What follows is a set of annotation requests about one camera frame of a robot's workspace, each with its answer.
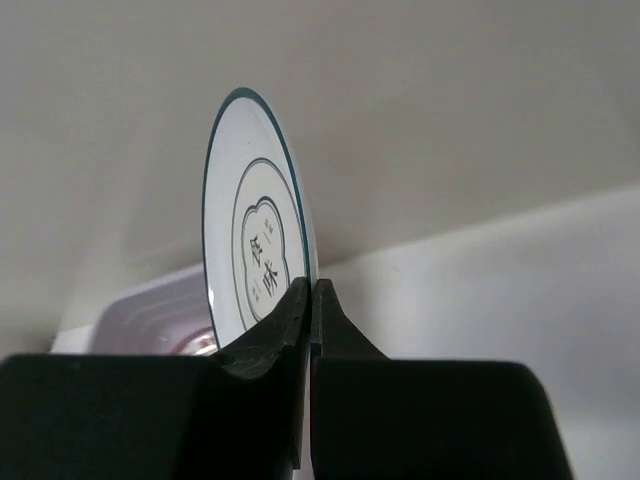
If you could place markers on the white plate black outline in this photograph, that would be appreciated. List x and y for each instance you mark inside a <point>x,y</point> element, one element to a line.
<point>257,232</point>

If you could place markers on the lavender plastic bin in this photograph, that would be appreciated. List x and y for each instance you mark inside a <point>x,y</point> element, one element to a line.
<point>151,318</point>

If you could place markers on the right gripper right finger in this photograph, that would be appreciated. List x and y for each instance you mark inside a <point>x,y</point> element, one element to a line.
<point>374,417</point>

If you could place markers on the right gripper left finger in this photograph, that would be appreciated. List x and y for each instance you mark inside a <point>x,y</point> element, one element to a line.
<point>236,414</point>

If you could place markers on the pink plastic plate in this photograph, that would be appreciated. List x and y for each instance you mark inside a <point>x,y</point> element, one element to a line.
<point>198,343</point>

